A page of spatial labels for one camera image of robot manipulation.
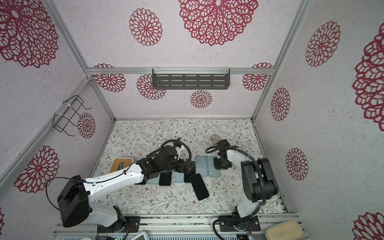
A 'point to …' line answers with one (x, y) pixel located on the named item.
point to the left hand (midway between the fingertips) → (188, 163)
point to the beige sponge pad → (289, 230)
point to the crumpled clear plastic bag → (215, 138)
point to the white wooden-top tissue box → (119, 163)
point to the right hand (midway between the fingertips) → (219, 164)
